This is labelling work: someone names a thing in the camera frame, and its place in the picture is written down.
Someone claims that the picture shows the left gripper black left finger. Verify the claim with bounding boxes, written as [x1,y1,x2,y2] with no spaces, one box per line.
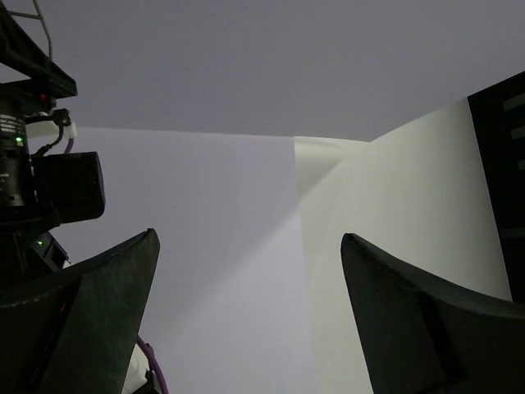
[1,229,160,393]

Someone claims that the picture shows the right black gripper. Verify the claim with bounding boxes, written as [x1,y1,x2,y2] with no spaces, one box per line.
[1,1,78,99]

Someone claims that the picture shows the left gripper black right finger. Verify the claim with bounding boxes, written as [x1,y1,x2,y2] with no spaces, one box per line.
[340,234,524,393]

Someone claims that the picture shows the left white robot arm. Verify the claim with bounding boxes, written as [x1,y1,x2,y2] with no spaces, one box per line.
[1,229,524,393]

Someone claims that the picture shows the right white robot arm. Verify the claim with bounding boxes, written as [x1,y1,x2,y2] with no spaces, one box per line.
[1,7,105,288]

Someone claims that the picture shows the dark panel at right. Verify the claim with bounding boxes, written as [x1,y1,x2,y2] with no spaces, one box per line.
[468,72,524,304]

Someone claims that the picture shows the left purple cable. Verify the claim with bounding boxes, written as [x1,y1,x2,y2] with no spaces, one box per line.
[135,334,171,394]

